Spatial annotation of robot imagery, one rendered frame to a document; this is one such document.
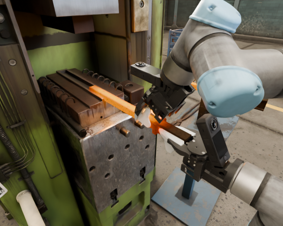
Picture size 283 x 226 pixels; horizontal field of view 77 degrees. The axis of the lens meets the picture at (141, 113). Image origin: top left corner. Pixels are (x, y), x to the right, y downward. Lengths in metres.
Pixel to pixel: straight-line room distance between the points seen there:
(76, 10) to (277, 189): 0.61
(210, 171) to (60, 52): 0.92
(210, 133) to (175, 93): 0.11
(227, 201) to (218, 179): 1.20
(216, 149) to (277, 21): 7.72
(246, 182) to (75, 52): 0.99
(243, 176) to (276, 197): 0.06
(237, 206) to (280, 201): 1.26
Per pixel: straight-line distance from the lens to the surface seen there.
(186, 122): 1.07
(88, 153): 0.67
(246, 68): 0.27
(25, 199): 0.90
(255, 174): 0.42
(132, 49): 0.89
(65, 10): 0.57
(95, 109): 0.67
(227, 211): 1.62
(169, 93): 0.43
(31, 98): 0.73
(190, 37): 0.33
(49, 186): 0.98
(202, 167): 0.45
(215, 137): 0.41
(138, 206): 1.33
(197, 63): 0.29
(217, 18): 0.32
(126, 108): 0.58
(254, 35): 8.24
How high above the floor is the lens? 1.31
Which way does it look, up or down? 32 degrees down
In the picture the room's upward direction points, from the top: straight up
